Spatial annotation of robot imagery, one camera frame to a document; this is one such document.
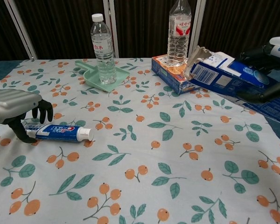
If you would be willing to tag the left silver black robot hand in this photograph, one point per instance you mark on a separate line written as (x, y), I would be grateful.
(11, 105)

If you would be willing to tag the blue white toothpaste tube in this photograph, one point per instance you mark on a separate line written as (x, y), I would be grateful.
(58, 132)

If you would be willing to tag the orange blue snack box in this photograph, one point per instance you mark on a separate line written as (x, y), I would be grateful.
(163, 70)

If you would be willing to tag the black ribbed partition panel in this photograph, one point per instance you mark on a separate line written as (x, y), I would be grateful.
(231, 23)
(142, 28)
(60, 28)
(2, 30)

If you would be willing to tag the green plastic dustpan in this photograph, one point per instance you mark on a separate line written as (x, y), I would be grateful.
(91, 79)

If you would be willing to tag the clear bottle with red label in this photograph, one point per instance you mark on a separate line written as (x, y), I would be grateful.
(178, 42)

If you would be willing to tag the clear bottle with white label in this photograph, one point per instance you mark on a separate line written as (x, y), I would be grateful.
(103, 58)

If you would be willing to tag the floral fruit print tablecloth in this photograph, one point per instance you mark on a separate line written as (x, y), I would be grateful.
(142, 151)

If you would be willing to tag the white partition post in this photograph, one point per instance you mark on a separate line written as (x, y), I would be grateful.
(22, 30)
(199, 14)
(108, 7)

